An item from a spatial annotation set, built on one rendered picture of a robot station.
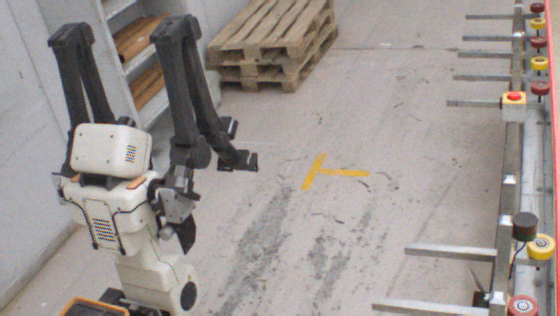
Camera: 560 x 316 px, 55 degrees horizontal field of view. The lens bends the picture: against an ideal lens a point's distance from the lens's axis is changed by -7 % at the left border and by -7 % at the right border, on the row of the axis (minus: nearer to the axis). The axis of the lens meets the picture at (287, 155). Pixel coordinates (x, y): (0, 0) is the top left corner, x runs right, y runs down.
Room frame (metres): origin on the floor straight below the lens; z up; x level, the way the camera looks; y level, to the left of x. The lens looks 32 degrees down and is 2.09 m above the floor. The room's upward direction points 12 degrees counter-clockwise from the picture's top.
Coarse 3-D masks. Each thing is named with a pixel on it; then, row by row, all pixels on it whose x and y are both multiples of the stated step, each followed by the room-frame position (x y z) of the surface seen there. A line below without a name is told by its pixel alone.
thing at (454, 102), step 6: (450, 102) 2.19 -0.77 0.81; (456, 102) 2.18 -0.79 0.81; (462, 102) 2.16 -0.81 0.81; (468, 102) 2.15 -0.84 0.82; (474, 102) 2.14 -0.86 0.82; (480, 102) 2.13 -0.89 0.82; (486, 102) 2.12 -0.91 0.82; (492, 102) 2.10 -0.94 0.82; (498, 102) 2.09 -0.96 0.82; (528, 102) 2.04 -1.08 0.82; (534, 102) 2.03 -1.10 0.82; (540, 102) 2.02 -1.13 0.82; (528, 108) 2.03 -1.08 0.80; (534, 108) 2.02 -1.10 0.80; (540, 108) 2.00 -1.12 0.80
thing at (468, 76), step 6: (468, 72) 2.41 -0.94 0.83; (456, 78) 2.41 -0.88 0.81; (462, 78) 2.40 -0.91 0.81; (468, 78) 2.38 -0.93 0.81; (474, 78) 2.37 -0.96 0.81; (480, 78) 2.36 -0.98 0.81; (486, 78) 2.34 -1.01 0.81; (492, 78) 2.33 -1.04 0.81; (498, 78) 2.32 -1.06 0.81; (504, 78) 2.31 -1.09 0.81; (510, 78) 2.29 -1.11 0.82; (522, 78) 2.27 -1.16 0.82; (528, 78) 2.25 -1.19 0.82; (534, 78) 2.24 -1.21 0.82; (540, 78) 2.23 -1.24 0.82
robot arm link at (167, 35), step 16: (176, 16) 1.58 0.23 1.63; (192, 16) 1.59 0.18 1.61; (160, 32) 1.52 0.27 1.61; (176, 32) 1.51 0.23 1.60; (160, 48) 1.50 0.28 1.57; (176, 48) 1.50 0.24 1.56; (176, 64) 1.49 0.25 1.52; (176, 80) 1.48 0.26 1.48; (176, 96) 1.47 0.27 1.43; (176, 112) 1.47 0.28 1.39; (192, 112) 1.50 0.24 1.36; (176, 128) 1.47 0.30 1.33; (192, 128) 1.47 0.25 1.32; (176, 144) 1.49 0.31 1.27; (192, 144) 1.45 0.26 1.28; (208, 144) 1.48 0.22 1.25; (192, 160) 1.43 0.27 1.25; (208, 160) 1.46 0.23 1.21
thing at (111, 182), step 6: (84, 174) 1.44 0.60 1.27; (90, 174) 1.43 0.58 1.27; (96, 174) 1.42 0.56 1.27; (102, 174) 1.41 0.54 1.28; (84, 180) 1.43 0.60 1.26; (90, 180) 1.41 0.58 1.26; (96, 180) 1.40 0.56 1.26; (102, 180) 1.39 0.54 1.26; (108, 180) 1.38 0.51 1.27; (114, 180) 1.39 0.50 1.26; (120, 180) 1.41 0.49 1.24; (84, 186) 1.42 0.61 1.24; (108, 186) 1.37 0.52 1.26; (114, 186) 1.38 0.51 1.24
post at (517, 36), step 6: (516, 36) 2.09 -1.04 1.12; (516, 42) 2.09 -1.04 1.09; (516, 48) 2.09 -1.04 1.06; (516, 54) 2.09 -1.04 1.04; (516, 60) 2.09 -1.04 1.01; (516, 66) 2.09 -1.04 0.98; (516, 72) 2.09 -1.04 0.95; (516, 78) 2.09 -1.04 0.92; (516, 84) 2.09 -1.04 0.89; (516, 90) 2.09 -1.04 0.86
